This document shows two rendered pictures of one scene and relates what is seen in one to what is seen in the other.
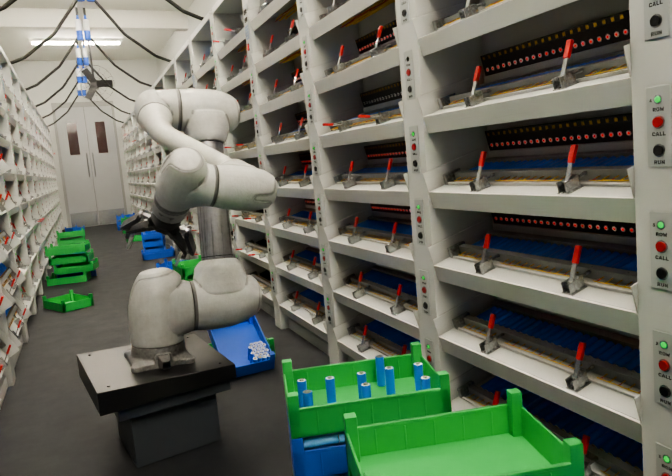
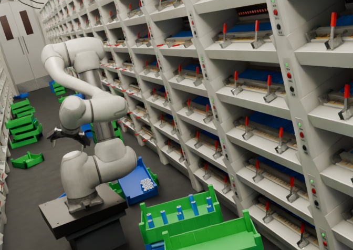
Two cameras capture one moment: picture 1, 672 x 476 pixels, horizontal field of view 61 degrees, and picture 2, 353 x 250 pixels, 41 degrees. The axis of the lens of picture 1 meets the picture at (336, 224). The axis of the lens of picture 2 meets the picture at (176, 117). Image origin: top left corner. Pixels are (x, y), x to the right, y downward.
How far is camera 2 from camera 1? 0.73 m
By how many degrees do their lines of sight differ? 11
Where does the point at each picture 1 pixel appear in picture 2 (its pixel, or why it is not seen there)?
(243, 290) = (124, 157)
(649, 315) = (305, 166)
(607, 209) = (282, 113)
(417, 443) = (201, 240)
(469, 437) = (227, 235)
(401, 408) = (197, 223)
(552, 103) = (253, 55)
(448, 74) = (216, 20)
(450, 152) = (225, 65)
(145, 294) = (68, 169)
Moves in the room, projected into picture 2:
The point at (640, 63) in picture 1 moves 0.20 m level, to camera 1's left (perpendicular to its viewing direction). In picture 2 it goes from (278, 45) to (214, 61)
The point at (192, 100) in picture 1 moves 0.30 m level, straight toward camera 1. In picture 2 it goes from (74, 48) to (69, 52)
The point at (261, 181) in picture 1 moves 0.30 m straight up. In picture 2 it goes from (116, 104) to (95, 35)
